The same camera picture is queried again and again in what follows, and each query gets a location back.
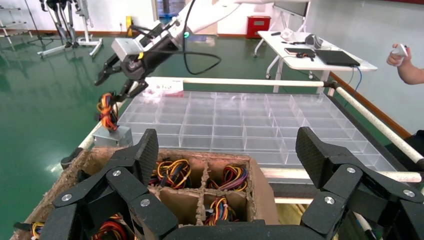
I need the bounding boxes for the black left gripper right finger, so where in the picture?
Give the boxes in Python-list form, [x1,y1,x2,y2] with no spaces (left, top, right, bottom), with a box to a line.
[295,126,424,240]

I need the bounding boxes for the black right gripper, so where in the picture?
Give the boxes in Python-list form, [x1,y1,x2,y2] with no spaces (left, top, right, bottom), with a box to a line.
[94,31,184,104]

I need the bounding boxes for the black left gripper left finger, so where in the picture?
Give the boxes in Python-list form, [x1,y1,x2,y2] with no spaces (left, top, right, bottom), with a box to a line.
[39,128,180,240]

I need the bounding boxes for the white handheld controller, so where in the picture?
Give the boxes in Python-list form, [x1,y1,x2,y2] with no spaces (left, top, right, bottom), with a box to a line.
[390,43,409,59]

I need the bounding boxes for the person bare forearm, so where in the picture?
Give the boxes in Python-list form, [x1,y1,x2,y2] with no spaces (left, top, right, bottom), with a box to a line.
[396,57,424,86]

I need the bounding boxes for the person hand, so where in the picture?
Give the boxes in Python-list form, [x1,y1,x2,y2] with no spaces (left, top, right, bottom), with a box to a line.
[386,42,412,67]

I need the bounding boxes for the small clear plastic bag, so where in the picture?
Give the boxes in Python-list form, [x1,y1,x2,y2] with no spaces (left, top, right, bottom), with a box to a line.
[143,90,164,101]

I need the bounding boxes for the yellow floor stand sign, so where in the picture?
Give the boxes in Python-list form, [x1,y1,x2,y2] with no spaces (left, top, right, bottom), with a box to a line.
[124,15,136,42]

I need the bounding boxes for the white wheeled support stand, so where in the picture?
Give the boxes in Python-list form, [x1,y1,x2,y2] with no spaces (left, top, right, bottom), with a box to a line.
[35,0,104,60]

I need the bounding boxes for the yellowish sheet under cart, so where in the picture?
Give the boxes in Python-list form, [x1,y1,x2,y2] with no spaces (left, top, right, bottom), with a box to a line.
[274,203,320,240]

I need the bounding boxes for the brown cardboard divider box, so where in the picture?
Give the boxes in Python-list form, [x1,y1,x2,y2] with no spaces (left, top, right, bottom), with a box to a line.
[9,147,280,240]

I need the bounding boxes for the black humanoid robot legs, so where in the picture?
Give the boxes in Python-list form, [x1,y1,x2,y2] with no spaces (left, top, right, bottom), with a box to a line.
[38,0,81,50]

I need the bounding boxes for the person dark clothing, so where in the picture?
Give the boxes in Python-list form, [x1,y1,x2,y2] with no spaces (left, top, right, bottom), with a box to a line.
[385,130,424,164]

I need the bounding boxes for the black tripod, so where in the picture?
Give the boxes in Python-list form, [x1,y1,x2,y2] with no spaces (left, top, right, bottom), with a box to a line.
[22,0,56,48]

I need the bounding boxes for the clear plastic divider tray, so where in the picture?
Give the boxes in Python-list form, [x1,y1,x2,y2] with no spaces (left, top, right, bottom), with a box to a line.
[154,0,223,76]

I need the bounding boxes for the clear plastic compartment tray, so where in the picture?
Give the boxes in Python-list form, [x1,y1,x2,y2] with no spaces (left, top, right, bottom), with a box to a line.
[116,90,397,167]

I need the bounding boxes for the black closed laptop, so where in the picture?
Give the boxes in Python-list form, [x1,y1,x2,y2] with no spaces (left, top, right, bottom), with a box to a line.
[313,49,361,68]

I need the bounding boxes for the white office table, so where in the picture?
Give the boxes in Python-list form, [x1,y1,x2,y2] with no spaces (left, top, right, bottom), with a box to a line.
[253,30,379,94]

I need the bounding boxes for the black tablet with red edge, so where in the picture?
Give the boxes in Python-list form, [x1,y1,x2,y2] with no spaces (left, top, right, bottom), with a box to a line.
[284,47,316,56]

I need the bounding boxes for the grey headset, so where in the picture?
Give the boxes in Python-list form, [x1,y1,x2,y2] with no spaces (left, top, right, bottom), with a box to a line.
[304,33,325,50]

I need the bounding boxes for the red cabinet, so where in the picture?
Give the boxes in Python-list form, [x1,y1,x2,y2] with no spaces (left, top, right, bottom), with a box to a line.
[245,15,272,40]

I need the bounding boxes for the small white box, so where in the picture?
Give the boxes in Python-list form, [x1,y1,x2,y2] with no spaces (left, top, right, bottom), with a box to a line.
[280,27,296,42]

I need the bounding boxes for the dark monitor on stand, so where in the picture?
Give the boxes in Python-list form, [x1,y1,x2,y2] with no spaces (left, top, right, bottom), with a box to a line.
[272,0,313,33]

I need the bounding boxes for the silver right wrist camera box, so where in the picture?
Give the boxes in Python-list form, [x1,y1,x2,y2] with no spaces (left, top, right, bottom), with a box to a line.
[110,36,146,63]

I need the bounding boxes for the white padded cart rail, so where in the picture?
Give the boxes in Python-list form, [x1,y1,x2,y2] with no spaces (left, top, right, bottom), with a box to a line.
[273,197,320,205]
[142,76,336,89]
[77,81,141,152]
[333,85,424,166]
[350,211,378,240]
[259,167,422,184]

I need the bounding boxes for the short black camera cable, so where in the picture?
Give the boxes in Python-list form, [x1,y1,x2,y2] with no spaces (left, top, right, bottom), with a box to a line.
[130,20,174,40]

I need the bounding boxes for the blue laptop cable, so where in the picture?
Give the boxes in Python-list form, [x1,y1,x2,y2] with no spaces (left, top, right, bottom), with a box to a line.
[343,65,363,108]

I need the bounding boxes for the black cable bundle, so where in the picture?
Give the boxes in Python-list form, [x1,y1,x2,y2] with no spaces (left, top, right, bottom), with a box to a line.
[295,51,316,63]

